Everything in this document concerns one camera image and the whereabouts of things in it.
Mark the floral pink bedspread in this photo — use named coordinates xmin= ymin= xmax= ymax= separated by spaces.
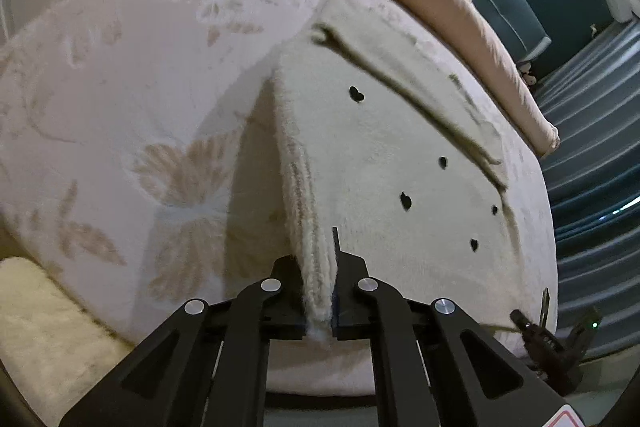
xmin=1 ymin=0 xmax=558 ymax=395

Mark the cream fluffy rug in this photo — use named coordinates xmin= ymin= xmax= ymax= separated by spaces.
xmin=1 ymin=257 xmax=132 ymax=426

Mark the teal striped curtain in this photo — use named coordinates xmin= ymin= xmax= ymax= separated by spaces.
xmin=534 ymin=20 xmax=639 ymax=359

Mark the cream fuzzy sweater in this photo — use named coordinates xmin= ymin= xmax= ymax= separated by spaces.
xmin=234 ymin=0 xmax=526 ymax=343

